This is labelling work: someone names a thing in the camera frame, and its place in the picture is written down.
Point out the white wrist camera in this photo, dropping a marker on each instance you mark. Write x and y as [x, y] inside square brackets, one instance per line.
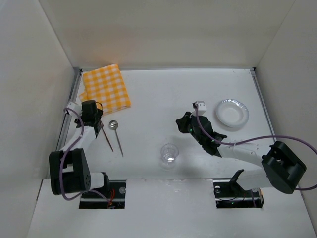
[199, 107]
[74, 106]

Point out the clear plastic cup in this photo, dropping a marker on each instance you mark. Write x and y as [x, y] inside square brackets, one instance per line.
[169, 153]

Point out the copper fork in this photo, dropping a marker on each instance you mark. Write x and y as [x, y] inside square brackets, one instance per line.
[107, 139]

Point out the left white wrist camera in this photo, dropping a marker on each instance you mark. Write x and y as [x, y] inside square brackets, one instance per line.
[74, 106]

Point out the white paper plate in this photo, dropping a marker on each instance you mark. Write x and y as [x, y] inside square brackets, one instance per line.
[232, 113]

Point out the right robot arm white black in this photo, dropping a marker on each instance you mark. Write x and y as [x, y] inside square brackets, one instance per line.
[277, 165]

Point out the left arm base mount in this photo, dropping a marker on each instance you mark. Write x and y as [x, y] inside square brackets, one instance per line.
[105, 198]

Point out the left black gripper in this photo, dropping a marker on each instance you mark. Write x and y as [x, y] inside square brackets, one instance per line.
[99, 123]

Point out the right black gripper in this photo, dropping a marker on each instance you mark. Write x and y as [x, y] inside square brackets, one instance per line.
[186, 123]

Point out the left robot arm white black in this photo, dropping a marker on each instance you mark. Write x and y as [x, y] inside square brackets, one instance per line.
[69, 171]

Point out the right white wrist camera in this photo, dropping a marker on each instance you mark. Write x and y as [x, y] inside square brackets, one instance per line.
[199, 107]

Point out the yellow white checkered cloth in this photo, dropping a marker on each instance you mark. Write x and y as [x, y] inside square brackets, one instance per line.
[105, 85]

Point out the silver spoon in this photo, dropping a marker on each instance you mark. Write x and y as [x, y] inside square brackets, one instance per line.
[113, 125]

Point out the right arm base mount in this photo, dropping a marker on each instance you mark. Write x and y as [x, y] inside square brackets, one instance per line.
[231, 196]

